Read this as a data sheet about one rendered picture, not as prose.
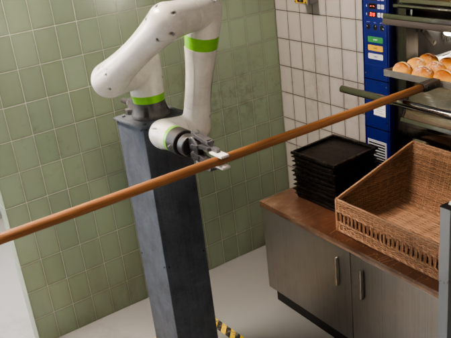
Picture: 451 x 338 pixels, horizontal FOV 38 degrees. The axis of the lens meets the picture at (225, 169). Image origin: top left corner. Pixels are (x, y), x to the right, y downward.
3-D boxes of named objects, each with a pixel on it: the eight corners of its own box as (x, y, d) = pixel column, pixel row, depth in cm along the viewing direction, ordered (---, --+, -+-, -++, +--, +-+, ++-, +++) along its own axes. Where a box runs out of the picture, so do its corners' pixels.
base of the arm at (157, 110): (111, 111, 264) (108, 96, 262) (142, 101, 272) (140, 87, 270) (145, 124, 244) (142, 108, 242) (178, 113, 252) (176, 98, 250)
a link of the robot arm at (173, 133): (164, 156, 225) (161, 131, 221) (194, 147, 231) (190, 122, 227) (174, 161, 220) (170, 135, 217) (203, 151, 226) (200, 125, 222)
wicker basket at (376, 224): (412, 194, 305) (412, 138, 295) (523, 237, 261) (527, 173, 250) (333, 230, 282) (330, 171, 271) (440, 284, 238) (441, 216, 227)
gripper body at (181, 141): (193, 129, 222) (209, 135, 214) (196, 152, 225) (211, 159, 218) (174, 135, 218) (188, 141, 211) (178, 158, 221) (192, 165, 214)
